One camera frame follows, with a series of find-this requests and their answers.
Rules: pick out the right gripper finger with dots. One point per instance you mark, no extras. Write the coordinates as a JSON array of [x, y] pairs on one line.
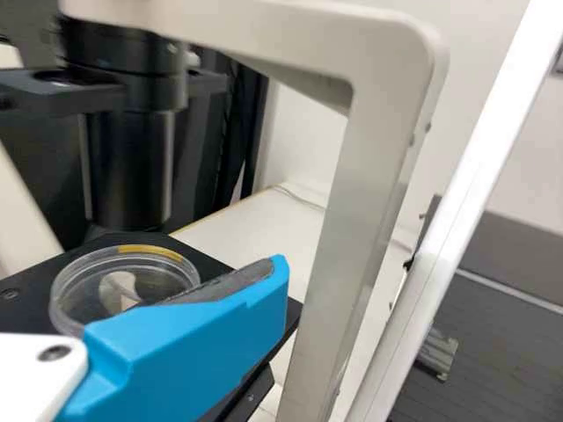
[[184, 351]]

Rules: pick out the petri dish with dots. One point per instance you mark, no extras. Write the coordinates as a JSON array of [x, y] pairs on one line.
[[83, 285]]

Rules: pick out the cream microscope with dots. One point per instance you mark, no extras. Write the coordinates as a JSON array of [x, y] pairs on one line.
[[352, 132]]

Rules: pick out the white pipette stand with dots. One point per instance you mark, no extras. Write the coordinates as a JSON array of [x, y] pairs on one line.
[[466, 198]]

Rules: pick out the black platform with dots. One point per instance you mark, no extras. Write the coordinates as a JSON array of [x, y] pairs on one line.
[[506, 329]]

